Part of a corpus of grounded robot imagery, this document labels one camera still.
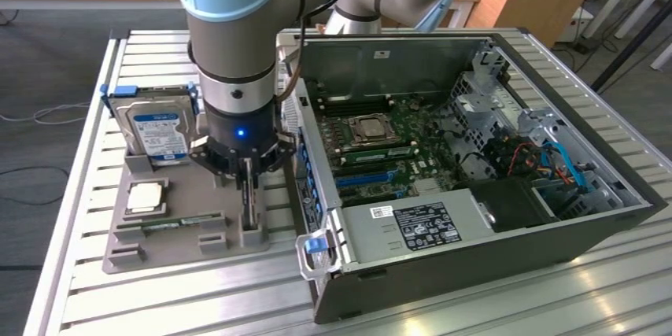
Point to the perforated metal drive cage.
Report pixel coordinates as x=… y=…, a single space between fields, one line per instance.
x=475 y=115

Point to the green motherboard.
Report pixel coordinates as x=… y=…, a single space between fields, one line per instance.
x=426 y=155

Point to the silver metal disk bay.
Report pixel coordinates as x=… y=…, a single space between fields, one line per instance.
x=551 y=123

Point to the blue expansion slot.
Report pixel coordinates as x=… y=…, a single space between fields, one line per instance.
x=367 y=179

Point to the silver chipset heatsink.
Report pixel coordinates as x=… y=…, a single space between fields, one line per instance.
x=434 y=186

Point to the blue slot cover latch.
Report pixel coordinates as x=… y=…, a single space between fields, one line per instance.
x=317 y=202
x=302 y=155

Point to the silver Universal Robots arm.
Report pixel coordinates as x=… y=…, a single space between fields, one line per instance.
x=231 y=37

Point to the white table leg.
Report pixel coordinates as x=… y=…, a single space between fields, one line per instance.
x=665 y=54

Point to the black floor power strip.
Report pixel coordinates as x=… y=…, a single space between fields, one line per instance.
x=583 y=46

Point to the black RAM slot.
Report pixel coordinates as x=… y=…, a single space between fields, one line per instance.
x=354 y=100
x=357 y=109

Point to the green RAM stick white label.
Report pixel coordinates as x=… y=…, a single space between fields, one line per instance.
x=169 y=224

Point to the blue disk caddy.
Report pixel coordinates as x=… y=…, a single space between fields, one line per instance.
x=122 y=90

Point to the open black PC case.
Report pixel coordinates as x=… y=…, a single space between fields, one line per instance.
x=473 y=273

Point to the grey power supply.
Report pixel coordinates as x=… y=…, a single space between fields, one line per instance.
x=367 y=241

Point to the CPU with grey paste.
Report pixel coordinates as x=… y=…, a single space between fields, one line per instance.
x=375 y=128

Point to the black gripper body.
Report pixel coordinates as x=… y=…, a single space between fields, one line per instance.
x=239 y=135

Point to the hard disk with blue label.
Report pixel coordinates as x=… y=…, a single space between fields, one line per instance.
x=158 y=131

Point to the graphics card with metal bracket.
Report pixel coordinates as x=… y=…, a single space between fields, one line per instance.
x=251 y=210

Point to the clean silver CPU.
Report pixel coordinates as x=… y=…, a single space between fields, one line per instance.
x=143 y=198

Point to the black diagonal pole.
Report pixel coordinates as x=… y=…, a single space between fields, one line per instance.
x=633 y=46

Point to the grey plastic parts rack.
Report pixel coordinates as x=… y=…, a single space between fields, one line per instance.
x=185 y=202

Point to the white pedestal cabinet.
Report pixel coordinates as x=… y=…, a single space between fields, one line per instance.
x=573 y=29

